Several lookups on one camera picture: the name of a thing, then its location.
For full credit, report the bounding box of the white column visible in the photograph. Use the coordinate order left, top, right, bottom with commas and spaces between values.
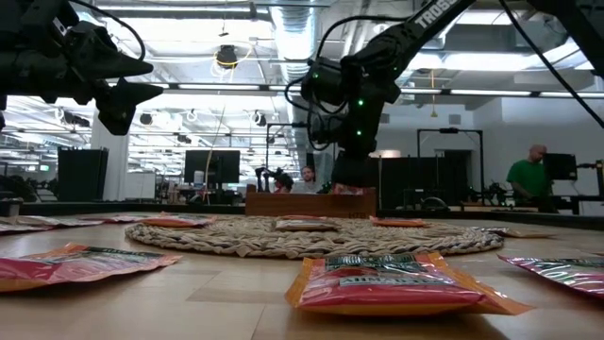
90, 108, 131, 202

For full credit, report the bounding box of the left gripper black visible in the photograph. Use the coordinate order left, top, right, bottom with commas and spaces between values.
0, 22, 164, 136

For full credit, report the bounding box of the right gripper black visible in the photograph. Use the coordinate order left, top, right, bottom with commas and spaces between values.
309, 104, 379, 189

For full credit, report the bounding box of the round woven placemat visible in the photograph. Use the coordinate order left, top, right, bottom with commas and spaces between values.
124, 215, 505, 260

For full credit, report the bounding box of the black partition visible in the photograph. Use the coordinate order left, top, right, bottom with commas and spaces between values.
377, 155, 473, 212

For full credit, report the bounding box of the black cabinet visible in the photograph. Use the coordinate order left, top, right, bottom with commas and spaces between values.
57, 145, 109, 203

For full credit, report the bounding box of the black metal stand frame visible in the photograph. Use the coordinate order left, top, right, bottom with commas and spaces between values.
416, 127, 485, 207

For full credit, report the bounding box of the silver ceiling duct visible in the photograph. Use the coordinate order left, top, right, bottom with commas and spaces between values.
268, 0, 322, 157

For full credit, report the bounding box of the wooden compartment tea box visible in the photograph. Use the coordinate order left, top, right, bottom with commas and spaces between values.
244, 184, 378, 219

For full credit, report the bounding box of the person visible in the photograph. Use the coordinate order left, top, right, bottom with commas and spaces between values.
273, 172, 294, 195
291, 164, 327, 195
506, 144, 558, 213

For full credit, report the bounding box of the black ceiling camera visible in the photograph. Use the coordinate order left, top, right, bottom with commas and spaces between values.
215, 44, 240, 71

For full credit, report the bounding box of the black computer monitor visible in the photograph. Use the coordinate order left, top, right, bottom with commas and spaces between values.
542, 152, 579, 181
183, 149, 242, 185

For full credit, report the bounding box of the grey cup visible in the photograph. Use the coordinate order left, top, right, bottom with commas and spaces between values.
0, 196, 24, 218

